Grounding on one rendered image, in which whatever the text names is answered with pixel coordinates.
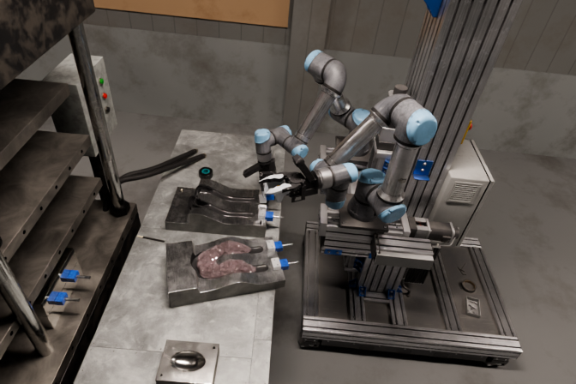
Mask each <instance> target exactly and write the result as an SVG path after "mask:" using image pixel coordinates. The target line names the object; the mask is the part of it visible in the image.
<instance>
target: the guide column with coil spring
mask: <svg viewBox="0 0 576 384"><path fill-rule="evenodd" d="M0 293H1V295H2V297H3V299H4V300H5V302H6V304H8V306H9V308H10V310H11V311H12V313H13V314H14V316H15V318H16V320H18V322H19V324H20V325H21V327H22V329H23V331H24V332H25V334H26V335H27V337H28V338H29V340H30V341H31V343H32V345H33V347H34V348H35V350H36V352H38V354H39V355H40V356H41V357H47V356H49V355H50V354H52V352H53V351H54V345H53V344H52V342H51V339H50V338H49V336H48V334H47V332H46V330H45V329H44V327H43V325H42V324H41V322H40V320H39V318H38V316H37V315H36V313H35V311H34V309H33V307H32V305H31V304H30V302H29V301H28V299H27V296H26V295H25V293H24V291H23V290H22V288H21V286H20V284H19V282H18V280H17V279H16V277H15V275H14V274H13V272H12V270H11V268H10V266H9V264H8V262H7V261H6V259H5V258H4V256H3V253H2V252H1V250H0Z"/></svg>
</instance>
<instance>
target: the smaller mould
mask: <svg viewBox="0 0 576 384"><path fill-rule="evenodd" d="M218 360H219V344H214V343H203V342H192V341H181V340H169V339H167V340H166V342H165V348H164V351H163V355H162V358H161V361H160V364H159V369H158V373H157V376H156V379H155V381H156V384H214V381H215V376H216V370H217V366H218Z"/></svg>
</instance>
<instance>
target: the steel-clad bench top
mask: <svg viewBox="0 0 576 384"><path fill-rule="evenodd" d="M195 148H197V149H198V153H195V154H193V155H191V156H188V157H187V158H185V159H188V158H191V157H194V156H196V155H199V154H202V153H205V154H206V155H207V156H206V158H204V159H199V160H197V161H195V162H192V163H189V164H186V165H183V166H180V167H178V168H175V169H173V170H170V171H166V172H164V174H163V176H162V178H161V180H160V182H159V186H158V188H157V189H156V192H155V194H154V196H153V199H152V201H151V204H150V206H149V208H148V210H147V213H146V216H145V218H144V220H143V222H142V224H141V228H140V230H139V232H138V234H137V236H136V239H135V241H134V244H133V246H132V248H131V250H130V252H129V256H128V258H127V260H126V262H125V264H124V266H123V270H122V272H121V274H120V276H119V278H118V281H117V284H116V286H115V288H114V291H113V292H112V294H111V298H110V300H109V302H108V304H107V306H106V309H105V312H104V314H103V316H102V318H101V321H100V323H99V326H98V328H97V330H96V333H95V334H94V336H93V340H92V343H91V344H90V346H89V349H88V351H87V354H86V356H85V358H84V361H83V363H82V365H81V368H80V370H79V373H78V375H77V376H76V379H75V382H74V384H156V381H155V379H156V376H157V373H158V369H159V364H160V361H161V358H162V355H163V351H164V348H165V342H166V340H167V339H169V340H181V341H192V342H203V343H214V344H219V360H218V366H217V370H216V376H215V381H214V384H268V379H269V367H270V355H271V343H272V330H273V307H274V295H275V289H272V290H267V291H258V292H254V293H249V294H244V295H239V296H234V297H226V298H220V299H216V300H211V301H206V302H201V303H192V304H188V305H183V306H178V307H173V308H171V304H170V298H169V294H168V279H167V263H166V246H165V245H166V244H168V243H179V242H185V241H191V240H192V241H193V244H194V245H199V244H204V243H210V242H212V241H215V240H218V239H221V238H224V237H240V238H243V239H256V238H261V237H241V236H231V235H220V234H211V233H200V232H190V231H170V230H166V228H165V219H166V217H167V214H168V212H169V210H170V207H171V203H172V201H173V198H174V195H175V194H176V191H177V187H184V188H194V189H196V187H197V186H198V185H199V182H200V180H201V179H200V178H199V170H200V168H202V167H209V168H211V169H212V170H213V177H212V178H211V180H214V181H216V182H218V183H221V184H223V185H224V186H227V187H229V188H233V189H261V184H260V183H259V181H260V178H259V172H256V173H254V174H253V175H251V176H249V177H246V178H245V177H244V176H243V171H244V170H246V169H248V168H249V167H250V166H252V165H255V164H256V163H257V158H256V150H255V137H254V136H252V135H234V134H224V133H214V132H205V131H195V130H186V129H182V131H181V134H180V136H179V137H178V140H177V143H176V146H175V147H174V149H173V152H172V154H171V157H170V159H172V158H175V157H176V156H178V155H180V154H183V153H186V152H188V151H190V150H192V149H195ZM271 150H272V158H275V166H276V172H277V173H279V172H284V164H285V150H284V148H282V147H281V146H280V145H279V144H277V145H275V146H272V147H271ZM185 159H181V160H179V161H182V160H185ZM179 161H178V162H179ZM279 224H280V218H278V219H276V218H273V221H267V228H266V236H265V237H273V241H274V242H278V241H279ZM138 235H139V236H144V237H150V238H155V239H159V240H164V241H165V242H164V243H162V242H159V241H154V240H150V239H146V238H141V237H138ZM258 296H259V297H258ZM257 304H258V305H257ZM256 312H257V313H256ZM255 320H256V321H255ZM254 336H255V337H254ZM253 344H254V345H253ZM252 352H253V353H252ZM251 360H252V362H251ZM250 368H251V369H250ZM249 376H250V377H249Z"/></svg>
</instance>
